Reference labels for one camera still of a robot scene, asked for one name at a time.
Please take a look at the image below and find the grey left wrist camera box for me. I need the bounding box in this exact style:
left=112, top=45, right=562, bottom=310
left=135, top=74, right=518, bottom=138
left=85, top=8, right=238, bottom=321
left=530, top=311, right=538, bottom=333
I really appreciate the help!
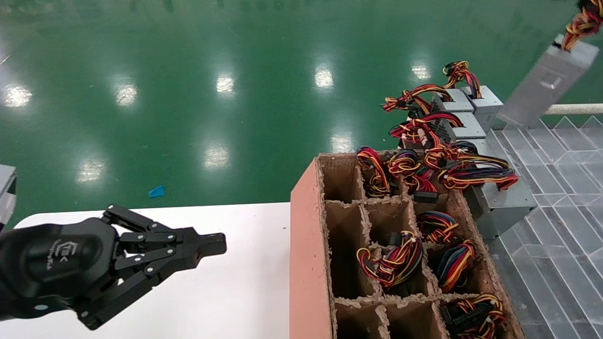
left=0, top=164, right=18, bottom=231

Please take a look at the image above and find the clear acrylic divider tray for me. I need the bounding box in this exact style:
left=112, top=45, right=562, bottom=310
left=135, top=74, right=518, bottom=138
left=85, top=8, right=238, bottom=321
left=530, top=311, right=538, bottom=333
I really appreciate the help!
left=485, top=115, right=603, bottom=339

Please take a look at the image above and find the power supply wire bundle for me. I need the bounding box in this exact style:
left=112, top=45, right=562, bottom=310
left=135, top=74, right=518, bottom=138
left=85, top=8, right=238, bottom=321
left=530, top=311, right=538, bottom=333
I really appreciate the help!
left=387, top=150, right=439, bottom=204
left=416, top=211, right=460, bottom=244
left=434, top=239, right=476, bottom=293
left=357, top=231, right=424, bottom=289
left=357, top=147, right=391, bottom=197
left=440, top=293, right=508, bottom=339

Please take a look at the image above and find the white round pole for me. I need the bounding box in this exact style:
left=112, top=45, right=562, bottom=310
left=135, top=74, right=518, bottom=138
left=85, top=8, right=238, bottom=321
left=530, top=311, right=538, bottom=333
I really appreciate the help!
left=544, top=104, right=603, bottom=116

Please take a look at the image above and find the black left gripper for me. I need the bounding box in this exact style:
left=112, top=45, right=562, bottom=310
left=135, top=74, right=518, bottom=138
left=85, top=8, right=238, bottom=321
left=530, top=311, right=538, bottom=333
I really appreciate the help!
left=0, top=204, right=228, bottom=330

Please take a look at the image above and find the large grey power supply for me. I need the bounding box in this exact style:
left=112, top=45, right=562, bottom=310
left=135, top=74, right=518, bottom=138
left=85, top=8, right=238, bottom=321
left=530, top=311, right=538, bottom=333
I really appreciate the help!
left=424, top=139, right=538, bottom=240

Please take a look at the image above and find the brown cardboard divider box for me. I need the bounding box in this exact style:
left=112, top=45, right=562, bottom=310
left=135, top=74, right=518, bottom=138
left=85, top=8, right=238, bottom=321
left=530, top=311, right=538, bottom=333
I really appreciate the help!
left=290, top=152, right=526, bottom=339

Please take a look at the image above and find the grey power supply with wires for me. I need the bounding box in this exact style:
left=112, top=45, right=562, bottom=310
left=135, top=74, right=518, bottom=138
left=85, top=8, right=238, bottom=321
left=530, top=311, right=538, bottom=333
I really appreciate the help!
left=443, top=61, right=505, bottom=132
left=383, top=84, right=475, bottom=118
left=389, top=112, right=487, bottom=149
left=497, top=0, right=603, bottom=130

